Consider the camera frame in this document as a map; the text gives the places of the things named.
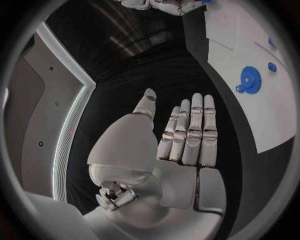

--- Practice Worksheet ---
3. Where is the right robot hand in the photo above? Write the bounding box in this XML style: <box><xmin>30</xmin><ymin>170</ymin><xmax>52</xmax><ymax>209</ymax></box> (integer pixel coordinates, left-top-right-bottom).
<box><xmin>120</xmin><ymin>0</ymin><xmax>205</xmax><ymax>17</ymax></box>

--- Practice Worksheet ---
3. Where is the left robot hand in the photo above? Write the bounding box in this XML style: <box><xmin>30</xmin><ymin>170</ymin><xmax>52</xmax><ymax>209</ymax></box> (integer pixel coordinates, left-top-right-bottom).
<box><xmin>83</xmin><ymin>87</ymin><xmax>228</xmax><ymax>240</ymax></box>

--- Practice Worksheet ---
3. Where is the white task board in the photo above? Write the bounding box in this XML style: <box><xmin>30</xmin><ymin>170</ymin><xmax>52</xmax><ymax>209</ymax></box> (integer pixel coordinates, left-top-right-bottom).
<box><xmin>203</xmin><ymin>0</ymin><xmax>297</xmax><ymax>155</ymax></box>

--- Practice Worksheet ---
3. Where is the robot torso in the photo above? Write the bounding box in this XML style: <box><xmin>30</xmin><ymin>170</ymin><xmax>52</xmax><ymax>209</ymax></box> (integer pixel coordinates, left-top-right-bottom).
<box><xmin>3</xmin><ymin>21</ymin><xmax>97</xmax><ymax>204</ymax></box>

